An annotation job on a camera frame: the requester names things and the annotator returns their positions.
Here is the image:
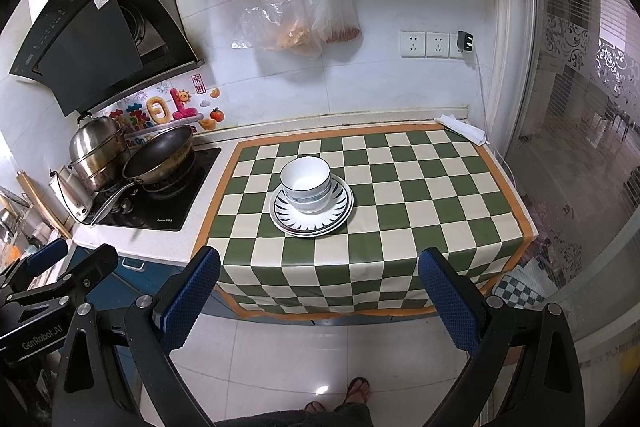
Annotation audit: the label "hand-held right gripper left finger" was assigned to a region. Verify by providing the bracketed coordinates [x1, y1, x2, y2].
[50, 246, 222, 427]

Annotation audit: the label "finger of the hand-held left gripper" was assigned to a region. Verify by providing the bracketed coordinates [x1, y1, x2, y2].
[0, 238, 69, 296]
[57, 244, 119, 303]

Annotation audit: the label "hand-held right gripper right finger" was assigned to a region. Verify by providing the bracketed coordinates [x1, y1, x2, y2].
[418, 247, 583, 427]

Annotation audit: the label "leaf-pattern striped plate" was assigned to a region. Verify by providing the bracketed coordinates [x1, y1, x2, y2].
[269, 174, 355, 239]

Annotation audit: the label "blue cabinet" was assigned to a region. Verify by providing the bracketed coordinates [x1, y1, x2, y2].
[65, 239, 241, 319]

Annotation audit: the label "steel kettle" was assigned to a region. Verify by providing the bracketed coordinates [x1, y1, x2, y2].
[48, 167, 96, 224]

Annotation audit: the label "checkered floor mat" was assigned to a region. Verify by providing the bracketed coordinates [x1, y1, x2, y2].
[492, 274, 546, 310]

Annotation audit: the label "black gas stove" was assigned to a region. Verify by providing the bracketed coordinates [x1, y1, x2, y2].
[90, 147, 222, 232]

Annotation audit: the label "green checkered tablecloth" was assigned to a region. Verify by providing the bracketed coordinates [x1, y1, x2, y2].
[191, 121, 538, 322]

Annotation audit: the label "steel steamer pot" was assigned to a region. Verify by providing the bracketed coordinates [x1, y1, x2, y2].
[68, 114, 132, 192]

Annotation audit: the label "person's right foot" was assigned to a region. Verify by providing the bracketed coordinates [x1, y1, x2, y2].
[342, 377, 372, 408]

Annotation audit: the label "black wok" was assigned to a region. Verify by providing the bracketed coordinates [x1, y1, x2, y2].
[90, 125, 196, 225]

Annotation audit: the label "dark fuzzy garment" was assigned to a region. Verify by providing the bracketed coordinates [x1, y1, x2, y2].
[215, 402, 373, 427]

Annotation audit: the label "white folded cloth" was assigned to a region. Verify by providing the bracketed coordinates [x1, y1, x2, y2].
[434, 113, 488, 146]

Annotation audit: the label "patterned glass sliding door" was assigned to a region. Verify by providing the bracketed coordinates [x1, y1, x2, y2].
[492, 0, 640, 358]

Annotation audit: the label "black range hood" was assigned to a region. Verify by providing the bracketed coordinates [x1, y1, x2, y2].
[9, 0, 205, 116]

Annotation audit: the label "plastic bag with orange contents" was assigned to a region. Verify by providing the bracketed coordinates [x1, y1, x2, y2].
[240, 0, 323, 60]

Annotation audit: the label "colourful wall stickers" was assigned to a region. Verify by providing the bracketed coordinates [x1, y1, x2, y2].
[107, 74, 226, 142]

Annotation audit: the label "white cable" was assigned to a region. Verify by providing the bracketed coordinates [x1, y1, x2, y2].
[467, 51, 517, 188]

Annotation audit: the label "white wall outlet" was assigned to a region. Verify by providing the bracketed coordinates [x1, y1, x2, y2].
[399, 30, 427, 58]
[426, 31, 451, 58]
[449, 32, 474, 59]

